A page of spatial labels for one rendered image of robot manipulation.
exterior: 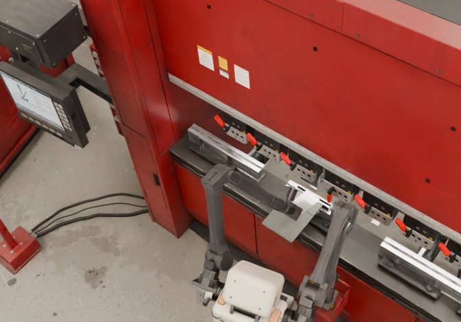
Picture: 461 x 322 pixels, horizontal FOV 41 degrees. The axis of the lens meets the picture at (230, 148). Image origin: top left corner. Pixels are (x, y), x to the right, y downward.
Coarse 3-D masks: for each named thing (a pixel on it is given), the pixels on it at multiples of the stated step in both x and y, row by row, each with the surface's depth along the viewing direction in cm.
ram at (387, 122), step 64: (192, 0) 258; (256, 0) 231; (192, 64) 292; (256, 64) 259; (320, 64) 232; (384, 64) 210; (256, 128) 294; (320, 128) 260; (384, 128) 233; (448, 128) 211; (448, 192) 233
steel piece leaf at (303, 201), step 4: (300, 196) 310; (304, 196) 309; (296, 200) 308; (300, 200) 308; (304, 200) 308; (308, 200) 308; (296, 204) 307; (300, 204) 307; (304, 204) 307; (308, 204) 306; (312, 204) 306; (304, 208) 305; (308, 208) 305; (304, 212) 304
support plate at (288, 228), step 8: (312, 208) 305; (272, 216) 304; (280, 216) 304; (304, 216) 303; (312, 216) 302; (264, 224) 302; (272, 224) 301; (280, 224) 301; (288, 224) 301; (296, 224) 300; (304, 224) 300; (280, 232) 298; (288, 232) 298; (296, 232) 297; (288, 240) 295
